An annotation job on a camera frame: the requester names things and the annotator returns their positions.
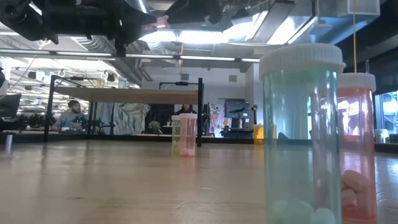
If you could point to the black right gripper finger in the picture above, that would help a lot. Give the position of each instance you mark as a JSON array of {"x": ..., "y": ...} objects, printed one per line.
[
  {"x": 183, "y": 21},
  {"x": 185, "y": 11}
]

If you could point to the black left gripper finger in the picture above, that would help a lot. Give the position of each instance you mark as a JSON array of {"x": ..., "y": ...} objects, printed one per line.
[
  {"x": 136, "y": 17},
  {"x": 132, "y": 34}
]

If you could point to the small pink pill bottle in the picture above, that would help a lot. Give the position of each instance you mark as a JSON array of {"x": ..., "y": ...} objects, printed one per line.
[
  {"x": 357, "y": 140},
  {"x": 188, "y": 133},
  {"x": 161, "y": 23}
]

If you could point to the small yellow-green pill bottle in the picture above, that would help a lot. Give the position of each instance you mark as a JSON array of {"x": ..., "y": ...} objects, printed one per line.
[
  {"x": 100, "y": 83},
  {"x": 175, "y": 133}
]

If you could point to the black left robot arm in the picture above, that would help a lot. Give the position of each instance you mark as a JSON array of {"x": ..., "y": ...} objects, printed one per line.
[{"x": 31, "y": 18}]

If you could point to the long linear ceiling light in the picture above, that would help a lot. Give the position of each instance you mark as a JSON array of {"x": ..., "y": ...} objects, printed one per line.
[{"x": 205, "y": 58}]

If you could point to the thin black metal gantry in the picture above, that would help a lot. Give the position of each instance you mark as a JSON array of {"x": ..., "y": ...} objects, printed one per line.
[{"x": 182, "y": 83}]

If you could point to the grey draped cover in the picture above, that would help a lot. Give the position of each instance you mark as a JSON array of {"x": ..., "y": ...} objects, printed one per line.
[{"x": 124, "y": 118}]

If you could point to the person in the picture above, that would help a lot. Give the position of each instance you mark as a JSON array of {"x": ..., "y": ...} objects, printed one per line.
[
  {"x": 73, "y": 116},
  {"x": 186, "y": 109}
]

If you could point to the small green desk plant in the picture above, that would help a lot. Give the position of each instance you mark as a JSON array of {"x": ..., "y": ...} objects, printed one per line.
[{"x": 154, "y": 126}]

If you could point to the black computer monitor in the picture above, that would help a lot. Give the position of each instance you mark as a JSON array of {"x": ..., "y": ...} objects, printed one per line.
[
  {"x": 236, "y": 108},
  {"x": 9, "y": 105}
]

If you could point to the floral patterned cloth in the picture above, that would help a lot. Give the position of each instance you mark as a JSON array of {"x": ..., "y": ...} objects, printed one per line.
[{"x": 216, "y": 118}]

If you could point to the large orange pill bottle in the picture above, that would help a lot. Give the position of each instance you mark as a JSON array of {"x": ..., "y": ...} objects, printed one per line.
[{"x": 258, "y": 133}]

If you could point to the silver metal standoff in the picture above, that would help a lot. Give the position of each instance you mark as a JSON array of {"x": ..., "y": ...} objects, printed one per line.
[{"x": 8, "y": 144}]

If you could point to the silver ribbed air duct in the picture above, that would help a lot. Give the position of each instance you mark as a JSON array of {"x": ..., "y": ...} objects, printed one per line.
[{"x": 93, "y": 43}]

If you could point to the grey wall box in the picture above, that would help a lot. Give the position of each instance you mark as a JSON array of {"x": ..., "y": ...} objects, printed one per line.
[
  {"x": 232, "y": 78},
  {"x": 184, "y": 76}
]

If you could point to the black metal shelf frame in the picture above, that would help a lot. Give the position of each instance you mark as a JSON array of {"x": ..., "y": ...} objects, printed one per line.
[{"x": 200, "y": 118}]

